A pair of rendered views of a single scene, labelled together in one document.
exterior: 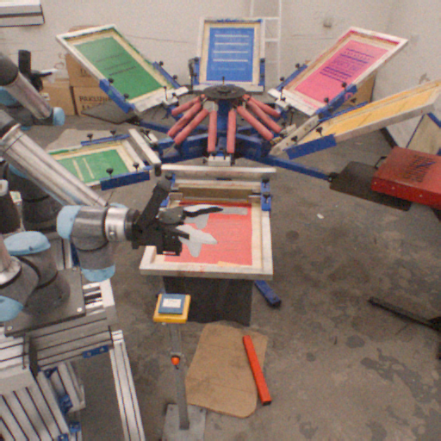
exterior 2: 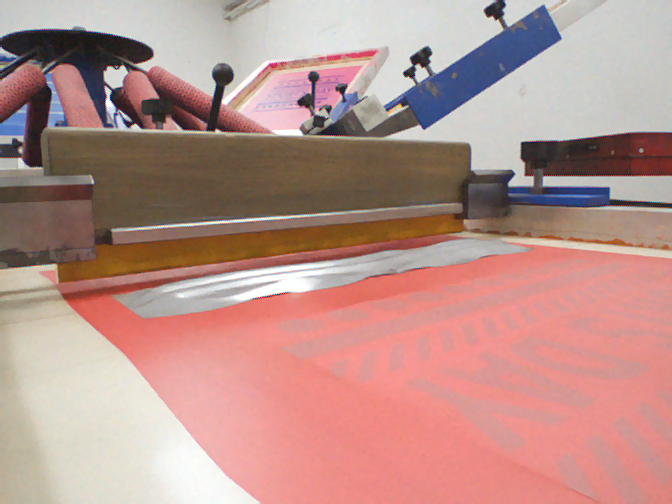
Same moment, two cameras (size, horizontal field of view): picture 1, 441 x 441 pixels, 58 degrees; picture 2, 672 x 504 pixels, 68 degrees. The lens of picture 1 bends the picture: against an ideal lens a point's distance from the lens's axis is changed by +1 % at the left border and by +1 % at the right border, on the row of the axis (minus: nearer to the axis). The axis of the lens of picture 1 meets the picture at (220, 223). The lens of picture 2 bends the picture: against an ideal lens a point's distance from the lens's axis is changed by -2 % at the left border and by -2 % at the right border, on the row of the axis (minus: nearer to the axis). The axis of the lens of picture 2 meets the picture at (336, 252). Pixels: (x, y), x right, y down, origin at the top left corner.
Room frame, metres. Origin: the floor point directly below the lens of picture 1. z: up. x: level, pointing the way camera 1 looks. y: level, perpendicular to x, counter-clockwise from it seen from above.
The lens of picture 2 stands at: (1.51, 0.30, 1.03)
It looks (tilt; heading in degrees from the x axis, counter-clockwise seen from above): 8 degrees down; 319
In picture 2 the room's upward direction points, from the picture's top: 1 degrees counter-clockwise
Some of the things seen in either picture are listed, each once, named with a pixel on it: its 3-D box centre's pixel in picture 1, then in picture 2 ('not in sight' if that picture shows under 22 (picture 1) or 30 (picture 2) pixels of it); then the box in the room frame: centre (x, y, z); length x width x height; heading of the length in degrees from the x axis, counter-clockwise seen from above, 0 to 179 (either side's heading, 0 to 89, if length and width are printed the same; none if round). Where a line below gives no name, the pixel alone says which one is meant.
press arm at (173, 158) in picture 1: (143, 164); not in sight; (2.43, 0.53, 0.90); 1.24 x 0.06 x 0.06; 116
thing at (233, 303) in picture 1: (208, 295); not in sight; (1.36, 0.06, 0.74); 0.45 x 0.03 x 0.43; 86
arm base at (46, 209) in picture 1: (39, 201); not in sight; (1.32, 0.72, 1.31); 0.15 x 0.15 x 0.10
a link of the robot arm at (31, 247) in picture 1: (28, 257); not in sight; (0.85, 0.55, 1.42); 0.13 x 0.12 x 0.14; 175
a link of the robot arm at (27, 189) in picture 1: (28, 176); not in sight; (1.32, 0.73, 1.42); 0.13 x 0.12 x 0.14; 87
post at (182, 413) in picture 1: (179, 374); not in sight; (1.10, 0.20, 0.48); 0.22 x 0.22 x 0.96; 86
